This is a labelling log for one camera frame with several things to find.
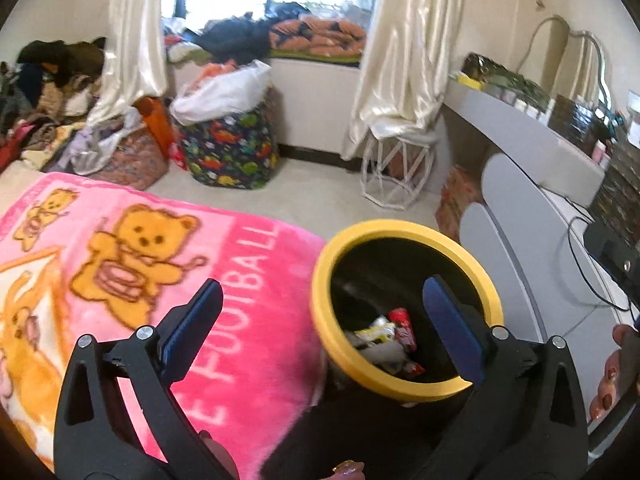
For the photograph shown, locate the trash inside bin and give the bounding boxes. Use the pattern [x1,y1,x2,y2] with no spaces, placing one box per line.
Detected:
[345,308,425,380]

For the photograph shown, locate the yellow rimmed black trash bin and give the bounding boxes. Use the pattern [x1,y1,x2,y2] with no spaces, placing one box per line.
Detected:
[310,219,504,403]

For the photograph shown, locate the right hand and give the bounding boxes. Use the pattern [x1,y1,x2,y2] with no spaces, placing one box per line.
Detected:
[589,325,639,420]

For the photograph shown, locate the black storage organizer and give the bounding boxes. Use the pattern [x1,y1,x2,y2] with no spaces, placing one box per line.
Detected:
[548,96,639,247]

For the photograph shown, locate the white round chair back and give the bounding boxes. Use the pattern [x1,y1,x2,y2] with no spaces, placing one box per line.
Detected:
[460,154,631,404]

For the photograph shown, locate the white vanity desk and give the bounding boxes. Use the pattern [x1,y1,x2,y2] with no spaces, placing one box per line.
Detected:
[445,82,632,313]

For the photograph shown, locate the pink bear blanket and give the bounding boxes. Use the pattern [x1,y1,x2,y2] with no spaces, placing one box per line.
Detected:
[1,174,323,479]

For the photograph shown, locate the arched vanity mirror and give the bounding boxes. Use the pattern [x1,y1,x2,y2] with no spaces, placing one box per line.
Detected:
[515,15,613,110]

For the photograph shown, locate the dark cosmetic bag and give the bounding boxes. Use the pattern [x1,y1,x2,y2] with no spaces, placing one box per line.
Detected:
[461,53,550,110]

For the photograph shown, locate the floral fabric bag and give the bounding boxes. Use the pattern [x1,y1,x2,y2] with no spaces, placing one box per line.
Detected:
[89,127,168,191]

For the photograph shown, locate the right cream curtain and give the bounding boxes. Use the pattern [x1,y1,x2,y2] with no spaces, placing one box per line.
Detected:
[341,0,463,160]

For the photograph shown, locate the cream curtain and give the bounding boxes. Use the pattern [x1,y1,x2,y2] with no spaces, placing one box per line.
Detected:
[87,0,168,126]
[341,0,463,160]

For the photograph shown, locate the dinosaur print laundry basket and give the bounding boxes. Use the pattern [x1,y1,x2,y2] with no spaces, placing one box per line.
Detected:
[177,96,280,190]

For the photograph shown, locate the orange paper bag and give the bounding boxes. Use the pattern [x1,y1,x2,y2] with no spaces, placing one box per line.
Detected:
[134,96,174,159]

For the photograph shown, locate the clothes pile on bed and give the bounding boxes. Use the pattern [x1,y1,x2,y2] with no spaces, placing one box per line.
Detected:
[1,37,106,170]

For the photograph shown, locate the orange black folded quilt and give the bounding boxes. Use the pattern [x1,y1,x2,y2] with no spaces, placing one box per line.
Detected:
[269,14,367,58]

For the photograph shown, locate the left cream curtain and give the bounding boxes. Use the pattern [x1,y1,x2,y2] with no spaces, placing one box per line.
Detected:
[87,0,168,126]

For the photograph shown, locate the white bag in basket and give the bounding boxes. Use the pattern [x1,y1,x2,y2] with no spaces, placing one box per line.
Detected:
[169,60,271,126]

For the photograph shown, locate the black clothes on sill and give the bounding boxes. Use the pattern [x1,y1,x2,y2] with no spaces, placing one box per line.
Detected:
[183,2,311,65]

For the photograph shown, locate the white wire stool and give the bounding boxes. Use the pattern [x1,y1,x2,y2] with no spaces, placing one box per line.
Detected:
[360,133,435,210]

